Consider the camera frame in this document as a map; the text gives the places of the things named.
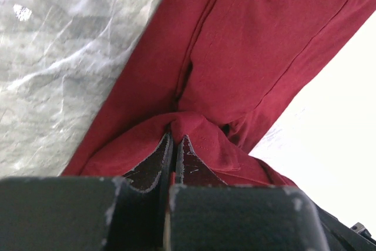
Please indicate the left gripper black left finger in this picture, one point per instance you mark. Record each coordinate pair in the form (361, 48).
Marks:
(89, 213)

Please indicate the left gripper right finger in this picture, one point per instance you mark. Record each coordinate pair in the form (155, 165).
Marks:
(205, 213)

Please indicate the dark red t shirt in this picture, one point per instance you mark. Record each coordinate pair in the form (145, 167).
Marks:
(220, 72)

